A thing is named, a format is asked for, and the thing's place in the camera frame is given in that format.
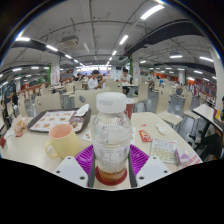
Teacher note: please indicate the beige plastic chair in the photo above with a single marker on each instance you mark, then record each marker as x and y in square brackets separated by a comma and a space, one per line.
[166, 106]
[87, 98]
[46, 103]

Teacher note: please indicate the group of ceiling lights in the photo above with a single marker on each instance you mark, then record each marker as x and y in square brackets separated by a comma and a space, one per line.
[151, 11]

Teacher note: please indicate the small red sachet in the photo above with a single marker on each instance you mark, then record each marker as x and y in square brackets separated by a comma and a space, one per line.
[145, 136]

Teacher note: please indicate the crumpled white napkin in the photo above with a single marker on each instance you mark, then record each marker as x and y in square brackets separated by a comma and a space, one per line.
[82, 110]

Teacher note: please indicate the flat round red coaster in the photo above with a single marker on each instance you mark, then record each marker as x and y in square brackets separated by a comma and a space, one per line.
[97, 176]

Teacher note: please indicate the clear plastic packet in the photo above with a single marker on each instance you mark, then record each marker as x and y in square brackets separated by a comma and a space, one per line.
[163, 150]

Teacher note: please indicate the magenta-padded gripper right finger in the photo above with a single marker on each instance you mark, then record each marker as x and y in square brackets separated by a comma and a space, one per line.
[151, 168]

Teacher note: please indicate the dark brown food tray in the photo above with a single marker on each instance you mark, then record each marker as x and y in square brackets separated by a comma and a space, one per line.
[50, 120]

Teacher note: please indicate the white dining table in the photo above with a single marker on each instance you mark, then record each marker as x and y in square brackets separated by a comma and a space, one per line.
[208, 113]

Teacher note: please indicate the person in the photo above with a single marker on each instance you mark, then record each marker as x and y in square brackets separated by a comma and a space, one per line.
[11, 100]
[94, 81]
[125, 77]
[213, 140]

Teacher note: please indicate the yellow mug with pink inside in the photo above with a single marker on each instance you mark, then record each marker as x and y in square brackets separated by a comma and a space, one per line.
[63, 141]

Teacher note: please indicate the food wrapper bag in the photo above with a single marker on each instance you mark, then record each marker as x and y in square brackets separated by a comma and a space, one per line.
[19, 125]

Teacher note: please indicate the clear plastic tea bottle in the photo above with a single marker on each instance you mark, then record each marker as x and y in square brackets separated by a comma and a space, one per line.
[111, 133]

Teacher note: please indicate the ceiling air conditioner unit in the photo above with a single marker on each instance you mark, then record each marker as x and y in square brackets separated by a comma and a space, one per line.
[69, 40]

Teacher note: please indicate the crumpled white tissue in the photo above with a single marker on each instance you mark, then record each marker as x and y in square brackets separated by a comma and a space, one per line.
[160, 129]

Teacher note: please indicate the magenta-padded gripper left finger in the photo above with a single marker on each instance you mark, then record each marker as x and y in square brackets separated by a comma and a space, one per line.
[70, 168]

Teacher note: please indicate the pink tissue pack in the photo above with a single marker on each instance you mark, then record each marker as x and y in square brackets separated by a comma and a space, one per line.
[182, 157]

